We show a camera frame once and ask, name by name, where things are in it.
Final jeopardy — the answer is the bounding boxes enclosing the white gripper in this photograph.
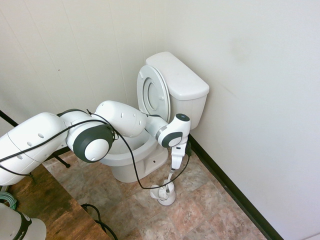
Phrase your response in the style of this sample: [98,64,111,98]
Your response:
[170,142,188,176]

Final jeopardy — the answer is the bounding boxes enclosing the white toilet brush grey handle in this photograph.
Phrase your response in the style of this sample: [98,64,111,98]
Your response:
[157,167,176,201]

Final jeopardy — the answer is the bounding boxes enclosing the white toilet brush holder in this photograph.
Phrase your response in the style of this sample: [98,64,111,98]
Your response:
[149,183,177,206]

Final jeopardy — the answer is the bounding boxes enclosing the white toilet bowl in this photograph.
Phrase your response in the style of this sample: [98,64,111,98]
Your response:
[100,124,173,183]

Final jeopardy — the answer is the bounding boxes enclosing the white toilet tank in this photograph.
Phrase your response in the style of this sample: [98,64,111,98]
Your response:
[169,93,208,131]

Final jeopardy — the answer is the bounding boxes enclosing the white toilet seat lid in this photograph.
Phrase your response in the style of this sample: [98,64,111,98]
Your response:
[139,64,173,118]

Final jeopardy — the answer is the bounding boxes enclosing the white toilet seat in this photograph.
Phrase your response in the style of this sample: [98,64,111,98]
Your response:
[136,64,172,120]

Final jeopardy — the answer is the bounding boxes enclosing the white toilet tank lid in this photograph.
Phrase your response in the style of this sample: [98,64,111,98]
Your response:
[145,51,210,101]

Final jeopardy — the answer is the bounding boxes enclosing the dark wooden table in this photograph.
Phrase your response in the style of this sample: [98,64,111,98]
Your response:
[7,163,108,240]

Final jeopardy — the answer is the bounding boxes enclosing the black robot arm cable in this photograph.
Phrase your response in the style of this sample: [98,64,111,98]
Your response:
[0,108,193,191]

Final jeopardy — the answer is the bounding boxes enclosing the black wall baseboard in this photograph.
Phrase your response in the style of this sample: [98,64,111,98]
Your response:
[187,132,285,240]

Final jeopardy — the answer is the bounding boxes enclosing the black floor cable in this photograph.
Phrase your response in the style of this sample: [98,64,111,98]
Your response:
[81,203,118,240]

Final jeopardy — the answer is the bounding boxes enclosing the green coiled cable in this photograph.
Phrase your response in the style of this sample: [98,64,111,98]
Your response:
[0,191,18,213]

